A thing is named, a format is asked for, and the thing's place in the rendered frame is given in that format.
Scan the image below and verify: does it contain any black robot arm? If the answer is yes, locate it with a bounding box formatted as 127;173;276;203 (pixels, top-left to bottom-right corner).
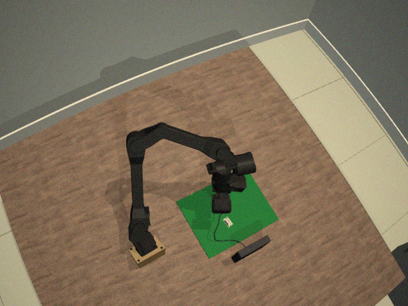
126;122;256;257

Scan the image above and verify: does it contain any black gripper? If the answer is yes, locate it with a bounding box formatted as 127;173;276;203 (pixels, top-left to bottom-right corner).
212;174;231;214

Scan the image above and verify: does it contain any green circuit board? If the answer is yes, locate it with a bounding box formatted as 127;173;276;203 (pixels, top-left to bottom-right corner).
177;174;278;259

